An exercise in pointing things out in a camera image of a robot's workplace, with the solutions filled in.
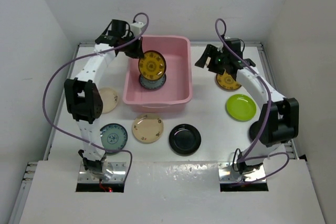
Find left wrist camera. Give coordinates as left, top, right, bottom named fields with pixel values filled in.
left=130, top=22, right=146, bottom=37

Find blue floral plate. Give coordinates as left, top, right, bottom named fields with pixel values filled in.
left=100, top=123, right=128, bottom=155
left=139, top=74, right=166, bottom=90

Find metal base plate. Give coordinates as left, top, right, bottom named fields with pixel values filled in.
left=77, top=162, right=127, bottom=184
left=217, top=162, right=266, bottom=184

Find cream floral plate front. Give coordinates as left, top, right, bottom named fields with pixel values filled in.
left=132, top=113, right=164, bottom=144

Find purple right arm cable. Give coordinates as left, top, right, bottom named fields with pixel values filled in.
left=215, top=18, right=290, bottom=187

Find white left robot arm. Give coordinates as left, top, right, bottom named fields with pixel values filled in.
left=64, top=38, right=144, bottom=179

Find aluminium table frame rail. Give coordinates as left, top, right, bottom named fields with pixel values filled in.
left=15, top=40, right=299, bottom=224

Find green plate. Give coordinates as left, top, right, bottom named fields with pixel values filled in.
left=226, top=94, right=257, bottom=122

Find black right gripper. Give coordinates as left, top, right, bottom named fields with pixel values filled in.
left=196, top=45, right=229, bottom=76

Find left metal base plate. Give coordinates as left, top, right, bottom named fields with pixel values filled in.
left=77, top=162, right=127, bottom=184

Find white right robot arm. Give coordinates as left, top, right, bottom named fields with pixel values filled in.
left=195, top=38, right=299, bottom=175

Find yellow patterned plate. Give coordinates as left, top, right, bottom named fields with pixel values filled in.
left=215, top=72, right=242, bottom=91
left=138, top=50, right=166, bottom=81

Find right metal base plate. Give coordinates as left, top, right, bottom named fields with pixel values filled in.
left=217, top=162, right=266, bottom=184

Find black plate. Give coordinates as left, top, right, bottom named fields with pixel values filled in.
left=169, top=124, right=202, bottom=156

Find pink plastic bin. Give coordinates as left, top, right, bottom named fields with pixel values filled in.
left=123, top=35, right=193, bottom=113

